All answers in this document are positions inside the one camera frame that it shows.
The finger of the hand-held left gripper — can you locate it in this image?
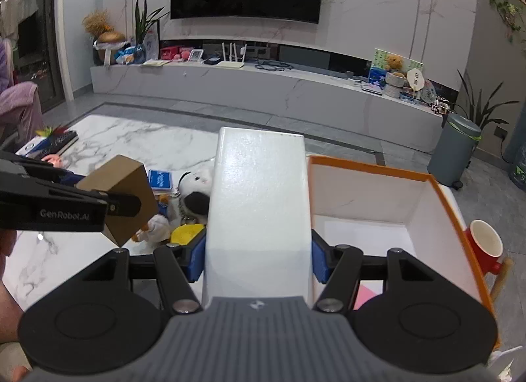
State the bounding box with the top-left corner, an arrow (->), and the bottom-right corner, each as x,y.
107,192 -> 143,218
14,160 -> 86,188

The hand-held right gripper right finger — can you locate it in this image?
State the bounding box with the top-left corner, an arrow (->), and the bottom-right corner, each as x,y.
311,229 -> 437,313

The blue floral box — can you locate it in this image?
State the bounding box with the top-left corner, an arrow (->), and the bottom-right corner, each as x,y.
368,67 -> 387,89

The round white hand fan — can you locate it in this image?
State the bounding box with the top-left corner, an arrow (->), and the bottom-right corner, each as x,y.
406,68 -> 426,91

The orange-rimmed white storage box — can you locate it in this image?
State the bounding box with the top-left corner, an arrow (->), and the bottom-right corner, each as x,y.
307,155 -> 499,350

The large water jug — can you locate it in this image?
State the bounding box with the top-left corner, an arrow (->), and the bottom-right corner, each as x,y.
508,135 -> 526,192

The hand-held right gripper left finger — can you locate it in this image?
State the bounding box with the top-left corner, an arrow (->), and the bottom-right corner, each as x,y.
82,228 -> 206,315

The white marble TV console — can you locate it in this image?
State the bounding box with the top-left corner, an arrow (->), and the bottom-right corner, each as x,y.
90,59 -> 448,153

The brown teddy bear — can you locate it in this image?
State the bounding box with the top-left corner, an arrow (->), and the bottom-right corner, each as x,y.
384,55 -> 406,74

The red pink gift box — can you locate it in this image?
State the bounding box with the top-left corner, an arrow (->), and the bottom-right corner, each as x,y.
160,46 -> 192,62

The colourful feather toy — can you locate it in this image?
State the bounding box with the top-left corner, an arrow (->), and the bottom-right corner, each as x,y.
35,124 -> 69,137

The black white plush dog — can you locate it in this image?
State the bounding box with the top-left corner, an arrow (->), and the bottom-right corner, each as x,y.
166,169 -> 215,227

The checkered box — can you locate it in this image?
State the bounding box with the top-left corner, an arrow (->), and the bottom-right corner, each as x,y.
429,96 -> 451,116

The person's left forearm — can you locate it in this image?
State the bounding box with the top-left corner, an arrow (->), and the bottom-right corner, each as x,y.
0,282 -> 26,344

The person's left hand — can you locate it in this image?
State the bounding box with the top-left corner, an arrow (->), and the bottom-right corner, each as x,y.
0,230 -> 18,258

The green white printed board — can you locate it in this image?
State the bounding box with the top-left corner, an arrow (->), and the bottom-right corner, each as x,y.
371,47 -> 424,91

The hanging green vine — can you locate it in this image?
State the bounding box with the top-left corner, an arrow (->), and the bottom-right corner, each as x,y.
487,0 -> 526,44

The snake plant in blue vase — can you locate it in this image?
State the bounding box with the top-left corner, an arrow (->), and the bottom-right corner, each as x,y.
133,0 -> 170,63

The white router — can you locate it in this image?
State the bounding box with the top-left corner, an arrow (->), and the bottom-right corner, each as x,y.
215,41 -> 249,69

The leaning framed picture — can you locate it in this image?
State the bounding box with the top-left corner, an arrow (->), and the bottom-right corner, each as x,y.
144,20 -> 161,63

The dark glass sliding door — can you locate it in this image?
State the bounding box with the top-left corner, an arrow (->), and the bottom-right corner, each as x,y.
0,0 -> 67,112

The blue white book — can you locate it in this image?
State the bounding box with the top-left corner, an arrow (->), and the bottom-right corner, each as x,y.
15,138 -> 51,157

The yellow tape measure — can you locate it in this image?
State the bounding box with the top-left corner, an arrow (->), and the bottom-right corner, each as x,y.
170,223 -> 206,247

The dried yellow flower bouquet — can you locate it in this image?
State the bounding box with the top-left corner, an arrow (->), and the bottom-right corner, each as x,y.
82,9 -> 114,38

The wooden stick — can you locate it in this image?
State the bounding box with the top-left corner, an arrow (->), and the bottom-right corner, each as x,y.
490,258 -> 514,305

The blue white snack bag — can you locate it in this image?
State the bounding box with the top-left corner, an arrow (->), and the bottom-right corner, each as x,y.
114,46 -> 147,65

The blue card box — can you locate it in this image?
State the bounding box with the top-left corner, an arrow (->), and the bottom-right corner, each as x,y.
147,168 -> 176,196

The brown cardboard box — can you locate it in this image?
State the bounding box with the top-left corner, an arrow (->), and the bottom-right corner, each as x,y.
76,154 -> 159,248

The grey pedal trash bin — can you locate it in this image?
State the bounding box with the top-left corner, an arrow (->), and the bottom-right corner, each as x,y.
427,113 -> 483,191

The long-leaf potted plant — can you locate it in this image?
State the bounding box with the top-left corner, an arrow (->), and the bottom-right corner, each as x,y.
449,69 -> 521,133

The grey round tin stack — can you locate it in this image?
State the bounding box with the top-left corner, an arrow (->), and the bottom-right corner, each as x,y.
383,72 -> 408,99

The white flat box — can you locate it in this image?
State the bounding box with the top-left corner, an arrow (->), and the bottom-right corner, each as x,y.
352,79 -> 384,95

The gold round ornament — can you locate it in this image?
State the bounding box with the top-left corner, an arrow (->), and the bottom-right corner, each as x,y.
96,30 -> 126,46

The purple cloth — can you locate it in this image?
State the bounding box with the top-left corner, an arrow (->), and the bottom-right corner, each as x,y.
0,38 -> 44,141

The tall white box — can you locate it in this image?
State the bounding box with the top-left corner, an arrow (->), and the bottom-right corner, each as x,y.
203,127 -> 315,314

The red cup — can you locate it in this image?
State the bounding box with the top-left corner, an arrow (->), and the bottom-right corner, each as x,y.
463,219 -> 504,276

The pink paper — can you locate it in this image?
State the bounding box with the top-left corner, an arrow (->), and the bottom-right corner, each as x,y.
353,284 -> 385,311

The black cable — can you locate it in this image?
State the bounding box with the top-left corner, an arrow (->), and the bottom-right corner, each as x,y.
256,60 -> 289,73

